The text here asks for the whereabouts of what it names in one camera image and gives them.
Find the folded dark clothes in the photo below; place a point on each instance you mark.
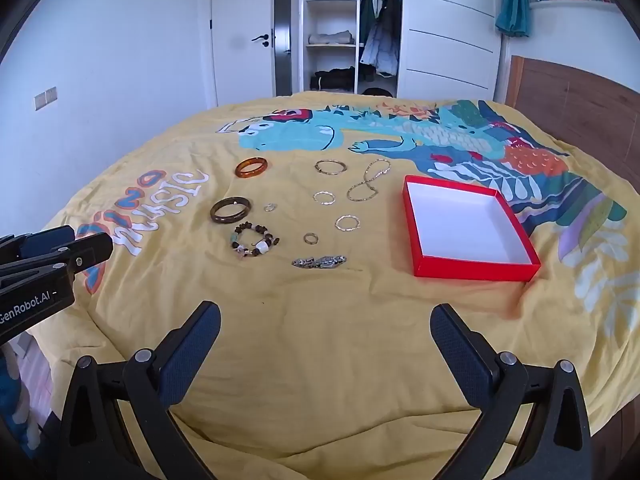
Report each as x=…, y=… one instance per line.
x=332, y=79

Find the thin gold bangle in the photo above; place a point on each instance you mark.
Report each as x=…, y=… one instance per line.
x=320, y=170

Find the wooden headboard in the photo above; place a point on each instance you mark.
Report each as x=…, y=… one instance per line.
x=575, y=105

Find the wall switch plate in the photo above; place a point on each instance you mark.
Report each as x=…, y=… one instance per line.
x=45, y=97

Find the amber orange bangle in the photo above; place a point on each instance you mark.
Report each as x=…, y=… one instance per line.
x=240, y=172

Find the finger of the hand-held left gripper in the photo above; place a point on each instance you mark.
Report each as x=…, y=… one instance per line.
x=45, y=241
x=85, y=252

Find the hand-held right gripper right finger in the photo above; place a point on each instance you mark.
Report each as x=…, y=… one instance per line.
x=455, y=345

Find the white wardrobe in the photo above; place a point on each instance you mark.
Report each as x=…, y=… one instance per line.
x=450, y=20

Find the white wall shelf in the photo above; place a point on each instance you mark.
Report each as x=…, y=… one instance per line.
x=575, y=5

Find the silver wristwatch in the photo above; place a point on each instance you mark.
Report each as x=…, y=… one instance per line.
x=320, y=261

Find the white door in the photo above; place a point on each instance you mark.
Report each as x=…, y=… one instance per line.
x=240, y=10

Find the dark brown bangle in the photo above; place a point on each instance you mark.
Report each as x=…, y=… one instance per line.
x=216, y=215

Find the red cardboard box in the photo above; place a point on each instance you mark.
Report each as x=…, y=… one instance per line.
x=465, y=230

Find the yellow printed blanket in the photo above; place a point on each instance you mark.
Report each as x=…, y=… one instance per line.
x=320, y=360

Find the hanging coats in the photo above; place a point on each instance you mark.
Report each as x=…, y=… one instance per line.
x=380, y=30

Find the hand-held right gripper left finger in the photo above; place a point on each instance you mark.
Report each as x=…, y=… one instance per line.
x=197, y=340

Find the folded light clothes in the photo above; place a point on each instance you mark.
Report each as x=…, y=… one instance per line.
x=330, y=38

